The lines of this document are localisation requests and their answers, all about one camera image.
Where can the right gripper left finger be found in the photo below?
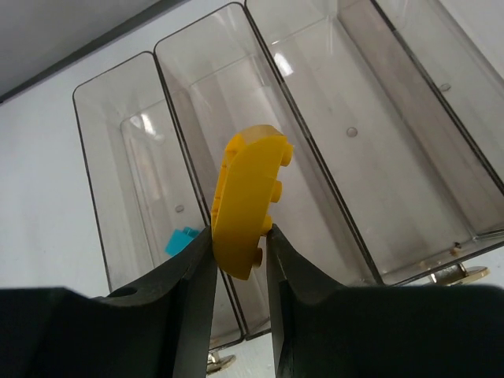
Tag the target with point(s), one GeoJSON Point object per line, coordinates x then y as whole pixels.
{"type": "Point", "coordinates": [156, 326]}

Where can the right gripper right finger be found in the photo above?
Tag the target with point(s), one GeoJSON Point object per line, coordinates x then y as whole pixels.
{"type": "Point", "coordinates": [322, 328]}

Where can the teal lego brick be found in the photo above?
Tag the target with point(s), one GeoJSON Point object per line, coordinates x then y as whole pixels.
{"type": "Point", "coordinates": [179, 239]}

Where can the yellow lego plate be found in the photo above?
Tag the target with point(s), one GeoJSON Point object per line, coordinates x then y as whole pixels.
{"type": "Point", "coordinates": [246, 186]}

